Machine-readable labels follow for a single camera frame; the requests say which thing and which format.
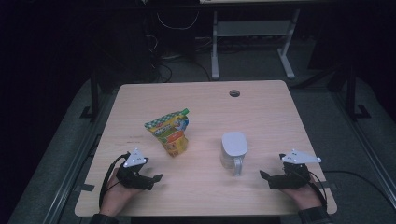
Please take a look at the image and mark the yellow green spouted refill pouch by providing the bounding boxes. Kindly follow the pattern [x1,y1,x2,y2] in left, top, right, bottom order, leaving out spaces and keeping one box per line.
[144,107,191,158]

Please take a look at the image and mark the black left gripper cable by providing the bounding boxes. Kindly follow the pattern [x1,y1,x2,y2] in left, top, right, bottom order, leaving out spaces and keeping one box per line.
[98,151,131,210]

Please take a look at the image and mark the white lidded plastic container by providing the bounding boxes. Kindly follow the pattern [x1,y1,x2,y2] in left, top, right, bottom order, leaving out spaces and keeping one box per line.
[219,131,249,177]

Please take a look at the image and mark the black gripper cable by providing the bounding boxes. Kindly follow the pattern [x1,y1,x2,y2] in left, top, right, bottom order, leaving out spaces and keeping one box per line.
[98,151,131,210]
[306,170,329,209]

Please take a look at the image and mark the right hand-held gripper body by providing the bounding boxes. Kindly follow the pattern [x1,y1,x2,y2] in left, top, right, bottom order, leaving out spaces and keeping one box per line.
[267,148,322,190]

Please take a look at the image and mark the white hanging cable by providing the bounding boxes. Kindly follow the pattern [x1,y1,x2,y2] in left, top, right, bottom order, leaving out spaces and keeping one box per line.
[156,10,200,32]

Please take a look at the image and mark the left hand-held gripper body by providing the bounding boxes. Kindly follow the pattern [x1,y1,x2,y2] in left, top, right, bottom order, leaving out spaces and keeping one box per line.
[116,147,157,191]

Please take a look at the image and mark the black looped floor cables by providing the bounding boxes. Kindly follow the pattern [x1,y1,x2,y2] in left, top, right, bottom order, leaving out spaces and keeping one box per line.
[148,54,213,84]

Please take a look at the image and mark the person's left hand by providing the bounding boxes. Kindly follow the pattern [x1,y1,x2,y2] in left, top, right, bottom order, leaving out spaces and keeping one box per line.
[99,167,145,217]

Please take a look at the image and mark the person's right hand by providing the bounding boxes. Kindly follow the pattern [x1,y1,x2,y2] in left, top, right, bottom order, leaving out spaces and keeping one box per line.
[279,174,323,211]

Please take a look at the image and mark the white metal desk frame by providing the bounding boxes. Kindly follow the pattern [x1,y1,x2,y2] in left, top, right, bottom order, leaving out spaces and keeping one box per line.
[210,8,302,81]

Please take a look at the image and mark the black metal stand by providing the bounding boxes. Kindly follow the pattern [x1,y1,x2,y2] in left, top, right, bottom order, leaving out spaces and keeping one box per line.
[78,69,101,122]
[345,63,372,122]

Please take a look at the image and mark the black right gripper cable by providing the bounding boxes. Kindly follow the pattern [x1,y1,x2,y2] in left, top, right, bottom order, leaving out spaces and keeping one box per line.
[306,170,329,209]

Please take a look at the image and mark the black cable on floor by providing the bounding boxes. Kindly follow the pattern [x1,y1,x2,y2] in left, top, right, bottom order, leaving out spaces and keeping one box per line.
[323,169,396,207]

